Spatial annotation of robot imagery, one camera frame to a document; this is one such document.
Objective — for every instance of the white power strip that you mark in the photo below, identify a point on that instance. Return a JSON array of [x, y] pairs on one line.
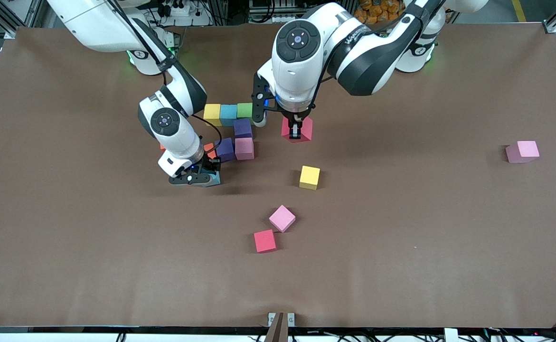
[[183, 9], [278, 18]]

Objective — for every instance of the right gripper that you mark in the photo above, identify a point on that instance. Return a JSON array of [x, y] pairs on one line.
[[209, 166]]

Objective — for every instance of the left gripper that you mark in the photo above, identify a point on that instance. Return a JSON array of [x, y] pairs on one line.
[[296, 124]]

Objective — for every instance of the cyan foam cube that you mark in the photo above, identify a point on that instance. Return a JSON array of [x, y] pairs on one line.
[[214, 180], [228, 115]]

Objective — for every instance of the purple foam cube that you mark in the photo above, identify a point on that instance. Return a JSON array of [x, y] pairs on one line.
[[242, 128], [226, 149]]

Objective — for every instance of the small white box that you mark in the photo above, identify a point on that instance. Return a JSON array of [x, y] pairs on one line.
[[451, 335]]

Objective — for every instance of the yellow foam cube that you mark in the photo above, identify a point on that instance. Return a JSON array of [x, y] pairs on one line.
[[212, 115], [309, 177]]

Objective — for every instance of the small metal bracket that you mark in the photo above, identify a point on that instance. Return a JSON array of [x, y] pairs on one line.
[[289, 319]]

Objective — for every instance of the red foam cube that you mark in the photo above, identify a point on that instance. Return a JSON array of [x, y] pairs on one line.
[[306, 129], [264, 241]]

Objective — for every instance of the green foam cube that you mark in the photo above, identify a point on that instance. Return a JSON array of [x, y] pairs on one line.
[[244, 110]]

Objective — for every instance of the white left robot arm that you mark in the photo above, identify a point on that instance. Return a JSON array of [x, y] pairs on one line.
[[301, 61]]

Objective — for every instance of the pink foam cube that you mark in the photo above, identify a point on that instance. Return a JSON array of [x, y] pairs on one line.
[[244, 148], [282, 218]]

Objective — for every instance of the pile of orange packets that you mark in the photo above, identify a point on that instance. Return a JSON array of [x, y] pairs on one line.
[[377, 12]]

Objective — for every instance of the pale mauve foam cube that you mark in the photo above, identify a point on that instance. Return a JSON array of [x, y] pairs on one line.
[[522, 152]]

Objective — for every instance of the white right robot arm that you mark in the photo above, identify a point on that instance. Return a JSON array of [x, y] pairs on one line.
[[168, 123]]

